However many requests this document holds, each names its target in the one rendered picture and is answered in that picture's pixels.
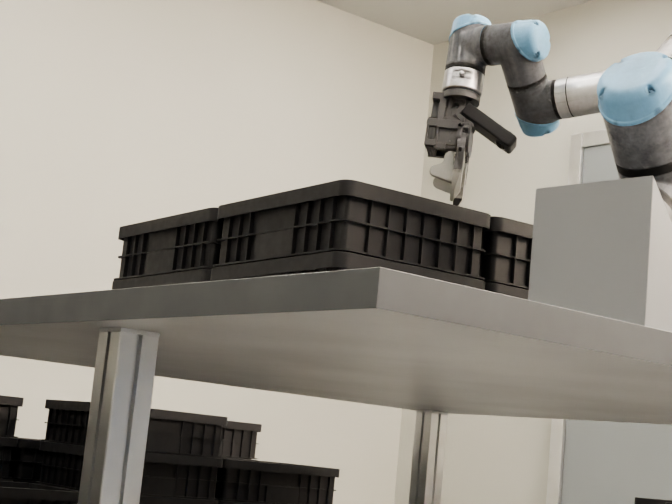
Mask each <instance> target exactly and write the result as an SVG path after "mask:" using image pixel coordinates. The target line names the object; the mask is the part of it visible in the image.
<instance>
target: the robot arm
mask: <svg viewBox="0 0 672 504"><path fill-rule="evenodd" d="M549 39H550V34H549V31H548V29H547V27H546V25H545V24H544V23H543V22H541V21H539V20H517V21H514V22H509V23H502V24H495V25H491V22H490V21H489V20H488V19H487V18H486V17H484V16H481V15H477V14H475V15H471V14H463V15H460V16H458V17H457V18H456V19H455V20H454V21H453V25H452V30H451V34H450V36H449V46H448V53H447V60H446V67H445V73H444V79H443V86H442V92H433V97H432V99H433V106H432V113H431V117H429V118H428V119H427V128H426V134H425V141H424V145H425V148H426V149H427V152H428V157H433V158H444V160H443V162H442V163H439V164H436V165H433V166H431V168H430V171H429V172H430V175H431V176H433V177H435V178H434V180H433V186H434V187H435V188H436V189H439V190H442V191H444V192H447V193H449V194H450V201H453V205H456V206H459V205H460V203H461V202H462V199H463V194H464V189H465V184H466V178H467V172H468V165H469V158H470V157H471V153H472V145H473V134H474V133H475V130H476V131H477V132H479V133H480V134H481V135H483V136H484V137H485V138H487V139H488V140H489V141H491V142H492V143H494V144H495V145H496V146H497V147H498V148H499V149H501V150H503V151H505V152H506V153H507V154H510V153H511V152H512V151H513V150H514V149H515V148H516V145H517V137H516V136H515V135H514V134H513V133H512V132H510V131H508V130H507V129H505V128H504V127H503V126H501V125H500V124H498V123H497V122H496V121H494V120H493V119H491V118H490V117H489V116H487V115H486V114H485V113H483V112H482V111H480V110H479V109H478V108H477V107H478V106H479V104H480V98H481V96H482V90H483V84H484V77H485V70H486V66H496V65H501V68H502V71H503V74H504V78H505V81H506V84H507V87H508V90H509V94H510V97H511V100H512V104H513V107H514V110H515V116H516V118H517V121H518V123H519V126H520V128H521V130H522V132H523V133H524V134H525V135H526V136H529V137H540V136H544V135H545V134H550V133H552V132H553V131H555V130H556V129H557V128H558V127H559V125H560V119H566V118H572V117H578V116H584V115H590V114H596V113H601V115H602V117H603V120H604V124H605V127H606V131H607V135H608V138H609V142H610V146H611V149H612V153H613V157H614V161H615V164H616V167H617V172H618V175H619V179H626V178H634V177H643V176H652V175H653V176H654V179H655V181H656V184H657V187H658V189H659V192H660V194H661V197H662V199H663V202H664V204H665V207H666V209H667V212H668V214H669V217H670V220H671V222H672V32H671V33H670V34H669V36H668V37H667V38H666V39H665V41H664V42H663V43H662V44H661V45H660V47H659V48H658V49H657V50H656V52H641V53H637V54H633V55H630V56H627V57H625V58H623V59H621V62H619V63H614V64H612V65H611V66H610V67H609V68H607V69H606V70H604V71H598V72H593V73H587V74H582V75H577V76H571V77H566V78H560V79H556V80H550V81H549V80H548V78H547V75H546V72H545V68H544V65H543V61H542V60H543V59H545V58H546V57H547V56H548V54H549V51H550V45H551V44H550V41H549ZM454 158H455V160H454Z"/></svg>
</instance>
